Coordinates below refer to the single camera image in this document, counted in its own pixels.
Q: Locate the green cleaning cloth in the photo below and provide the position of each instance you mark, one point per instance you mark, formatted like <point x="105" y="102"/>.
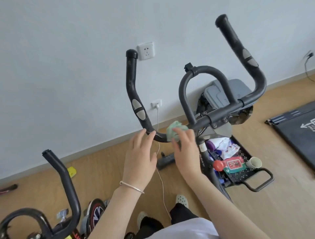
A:
<point x="172" y="129"/>

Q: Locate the person's right forearm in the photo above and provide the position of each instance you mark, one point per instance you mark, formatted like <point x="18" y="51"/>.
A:
<point x="221" y="206"/>

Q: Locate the black perforated metal tray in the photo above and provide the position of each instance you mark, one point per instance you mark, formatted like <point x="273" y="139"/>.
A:
<point x="242" y="173"/>

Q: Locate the grey exercise bike frame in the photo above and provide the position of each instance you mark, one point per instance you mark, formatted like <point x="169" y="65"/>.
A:
<point x="216" y="96"/>

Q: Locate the red wet wipes pack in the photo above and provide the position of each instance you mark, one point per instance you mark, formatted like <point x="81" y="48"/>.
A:
<point x="233" y="165"/>

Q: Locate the person's left middle finger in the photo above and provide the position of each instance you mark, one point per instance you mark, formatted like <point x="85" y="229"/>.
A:
<point x="139" y="136"/>

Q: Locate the white crumpled packet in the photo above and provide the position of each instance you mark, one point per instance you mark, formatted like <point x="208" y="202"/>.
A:
<point x="226" y="146"/>

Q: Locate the wall socket with black plug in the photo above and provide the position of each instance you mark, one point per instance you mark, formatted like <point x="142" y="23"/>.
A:
<point x="309" y="54"/>

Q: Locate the white charger plug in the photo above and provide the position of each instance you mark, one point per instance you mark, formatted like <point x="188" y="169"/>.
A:
<point x="157" y="106"/>

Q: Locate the white square wall socket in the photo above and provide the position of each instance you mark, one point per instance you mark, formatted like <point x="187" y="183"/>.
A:
<point x="146" y="51"/>

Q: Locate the white paper cup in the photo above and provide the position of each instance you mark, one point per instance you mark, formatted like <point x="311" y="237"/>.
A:
<point x="254" y="162"/>

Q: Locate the person's right hand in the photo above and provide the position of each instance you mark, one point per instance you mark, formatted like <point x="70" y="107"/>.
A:
<point x="188" y="157"/>

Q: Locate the black trousers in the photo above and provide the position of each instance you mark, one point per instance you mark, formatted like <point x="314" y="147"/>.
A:
<point x="182" y="213"/>

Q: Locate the person's left thumb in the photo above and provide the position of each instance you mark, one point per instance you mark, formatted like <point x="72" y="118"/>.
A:
<point x="154" y="161"/>

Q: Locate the white shirt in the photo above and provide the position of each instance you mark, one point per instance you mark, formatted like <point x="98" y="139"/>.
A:
<point x="189" y="230"/>

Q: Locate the red round bottle cap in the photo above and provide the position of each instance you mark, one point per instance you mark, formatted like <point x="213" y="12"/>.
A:
<point x="218" y="165"/>

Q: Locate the person's left hand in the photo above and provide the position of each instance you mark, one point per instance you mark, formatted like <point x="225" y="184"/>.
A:
<point x="137" y="162"/>

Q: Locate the black bike stabiliser bar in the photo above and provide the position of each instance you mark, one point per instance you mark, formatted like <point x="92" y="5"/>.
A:
<point x="166" y="160"/>

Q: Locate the yellow plastic piece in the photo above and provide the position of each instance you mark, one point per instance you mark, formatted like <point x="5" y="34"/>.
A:
<point x="71" y="171"/>

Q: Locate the person's right thumb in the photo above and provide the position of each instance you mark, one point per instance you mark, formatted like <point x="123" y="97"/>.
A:
<point x="175" y="145"/>

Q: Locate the black exercise mat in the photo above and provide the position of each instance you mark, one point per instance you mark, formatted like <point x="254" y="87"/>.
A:
<point x="295" y="133"/>

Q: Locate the pink and black bar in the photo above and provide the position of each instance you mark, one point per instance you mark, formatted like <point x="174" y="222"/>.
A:
<point x="8" y="188"/>

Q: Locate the person's left forearm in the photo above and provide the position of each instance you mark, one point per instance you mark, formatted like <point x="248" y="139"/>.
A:
<point x="115" y="211"/>

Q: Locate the purple bottle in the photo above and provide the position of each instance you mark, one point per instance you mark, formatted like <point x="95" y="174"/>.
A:
<point x="211" y="145"/>

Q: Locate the white clog shoe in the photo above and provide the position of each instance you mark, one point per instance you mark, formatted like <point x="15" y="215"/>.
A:
<point x="182" y="200"/>
<point x="141" y="218"/>

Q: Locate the small white wall socket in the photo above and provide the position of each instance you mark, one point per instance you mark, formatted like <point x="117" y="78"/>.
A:
<point x="155" y="102"/>

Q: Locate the silver metal bracket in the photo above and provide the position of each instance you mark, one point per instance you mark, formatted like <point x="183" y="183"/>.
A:
<point x="62" y="213"/>

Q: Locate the red and black flywheel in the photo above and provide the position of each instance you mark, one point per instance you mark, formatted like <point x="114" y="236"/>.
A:
<point x="94" y="214"/>

